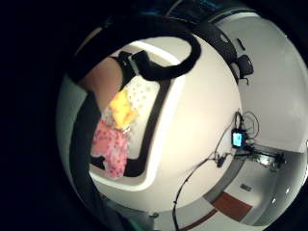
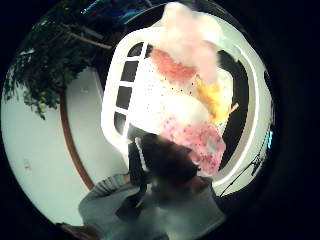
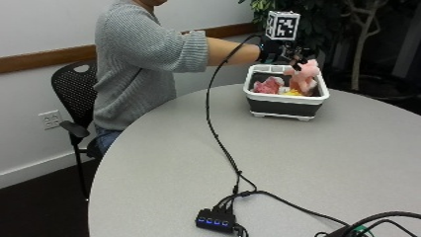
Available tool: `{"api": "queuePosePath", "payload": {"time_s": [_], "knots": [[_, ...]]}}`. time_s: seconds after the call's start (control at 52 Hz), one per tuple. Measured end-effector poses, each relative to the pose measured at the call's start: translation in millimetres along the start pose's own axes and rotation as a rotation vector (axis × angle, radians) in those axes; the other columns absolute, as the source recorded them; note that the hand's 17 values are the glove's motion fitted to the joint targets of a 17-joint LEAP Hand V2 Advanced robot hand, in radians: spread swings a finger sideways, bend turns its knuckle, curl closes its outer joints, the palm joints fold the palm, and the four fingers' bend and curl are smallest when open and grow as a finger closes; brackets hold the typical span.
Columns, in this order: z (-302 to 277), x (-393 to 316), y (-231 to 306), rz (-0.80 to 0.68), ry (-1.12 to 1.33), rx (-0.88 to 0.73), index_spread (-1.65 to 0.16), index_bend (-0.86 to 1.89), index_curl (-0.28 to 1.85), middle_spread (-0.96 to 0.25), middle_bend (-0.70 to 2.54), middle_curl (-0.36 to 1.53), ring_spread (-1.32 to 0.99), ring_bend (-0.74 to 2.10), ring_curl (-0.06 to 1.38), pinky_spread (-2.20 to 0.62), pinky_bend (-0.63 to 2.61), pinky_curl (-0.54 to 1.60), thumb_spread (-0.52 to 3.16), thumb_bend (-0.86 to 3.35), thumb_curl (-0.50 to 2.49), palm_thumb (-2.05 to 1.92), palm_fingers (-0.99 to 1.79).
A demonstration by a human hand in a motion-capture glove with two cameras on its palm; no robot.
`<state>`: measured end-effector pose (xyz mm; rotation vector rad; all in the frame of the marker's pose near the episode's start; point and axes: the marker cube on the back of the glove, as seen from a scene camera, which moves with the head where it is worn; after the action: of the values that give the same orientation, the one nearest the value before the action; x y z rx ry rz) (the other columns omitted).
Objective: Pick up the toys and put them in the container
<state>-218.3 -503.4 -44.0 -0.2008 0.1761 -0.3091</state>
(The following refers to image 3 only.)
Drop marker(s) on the the person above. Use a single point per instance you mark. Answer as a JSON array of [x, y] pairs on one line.
[[131, 65]]

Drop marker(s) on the black hub with blue lights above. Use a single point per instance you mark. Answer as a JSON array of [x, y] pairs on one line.
[[216, 221]]

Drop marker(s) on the white wall power outlet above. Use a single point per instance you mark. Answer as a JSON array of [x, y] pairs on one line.
[[51, 119]]

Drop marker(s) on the black mesh office chair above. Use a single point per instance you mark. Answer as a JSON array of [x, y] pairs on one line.
[[75, 98]]

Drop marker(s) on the white cube with black markers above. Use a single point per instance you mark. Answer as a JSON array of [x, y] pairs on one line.
[[283, 25]]

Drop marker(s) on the green indoor tree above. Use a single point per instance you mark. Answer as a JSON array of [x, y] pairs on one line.
[[350, 29]]

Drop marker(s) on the yellow toy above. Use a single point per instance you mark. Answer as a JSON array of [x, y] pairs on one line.
[[290, 93]]

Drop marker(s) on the white and black collapsible tub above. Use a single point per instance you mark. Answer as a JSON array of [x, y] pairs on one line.
[[285, 102]]

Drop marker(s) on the wooden wall rail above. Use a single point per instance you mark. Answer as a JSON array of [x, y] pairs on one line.
[[48, 58]]

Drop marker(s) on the pink soft toy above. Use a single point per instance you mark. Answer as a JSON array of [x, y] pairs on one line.
[[304, 76]]

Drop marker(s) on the red and white soft toy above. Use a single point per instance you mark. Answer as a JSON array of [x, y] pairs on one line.
[[268, 86]]

